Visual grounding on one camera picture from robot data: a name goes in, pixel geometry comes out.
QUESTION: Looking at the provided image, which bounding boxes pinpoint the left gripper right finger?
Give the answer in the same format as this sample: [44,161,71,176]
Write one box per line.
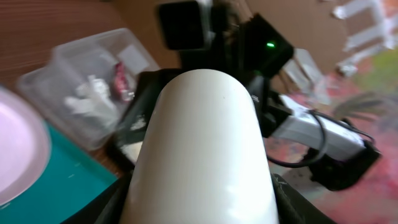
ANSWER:
[271,174,336,224]

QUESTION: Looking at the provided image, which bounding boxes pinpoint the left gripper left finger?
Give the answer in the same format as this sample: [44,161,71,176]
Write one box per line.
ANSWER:
[62,174,132,224]

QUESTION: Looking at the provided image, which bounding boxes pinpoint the pile of white rice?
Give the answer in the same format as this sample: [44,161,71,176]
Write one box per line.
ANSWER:
[121,115,147,164]

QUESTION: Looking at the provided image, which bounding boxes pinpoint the large pink plate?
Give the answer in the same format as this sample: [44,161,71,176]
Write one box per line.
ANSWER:
[1,87,52,205]

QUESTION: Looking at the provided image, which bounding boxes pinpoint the white cup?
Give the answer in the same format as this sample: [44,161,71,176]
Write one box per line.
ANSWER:
[120,69,279,224]

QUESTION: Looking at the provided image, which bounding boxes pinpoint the white napkin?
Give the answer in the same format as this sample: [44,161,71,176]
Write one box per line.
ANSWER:
[63,75,119,127]

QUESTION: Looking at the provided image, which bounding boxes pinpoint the red snack wrapper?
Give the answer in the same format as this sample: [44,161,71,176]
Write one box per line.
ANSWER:
[113,62,136,102]

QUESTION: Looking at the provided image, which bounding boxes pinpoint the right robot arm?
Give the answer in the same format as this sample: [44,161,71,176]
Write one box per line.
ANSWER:
[157,1,381,191]

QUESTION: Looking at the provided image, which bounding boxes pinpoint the teal serving tray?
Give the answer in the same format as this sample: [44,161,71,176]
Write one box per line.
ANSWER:
[1,124,117,224]

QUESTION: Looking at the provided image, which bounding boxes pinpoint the black tray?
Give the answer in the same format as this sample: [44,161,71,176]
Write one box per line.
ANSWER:
[106,68,183,172]

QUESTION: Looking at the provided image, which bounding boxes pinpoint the clear plastic bin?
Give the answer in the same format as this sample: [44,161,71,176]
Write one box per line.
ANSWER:
[53,28,159,151]

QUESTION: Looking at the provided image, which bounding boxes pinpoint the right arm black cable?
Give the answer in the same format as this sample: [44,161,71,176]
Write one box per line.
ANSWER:
[266,109,376,169]

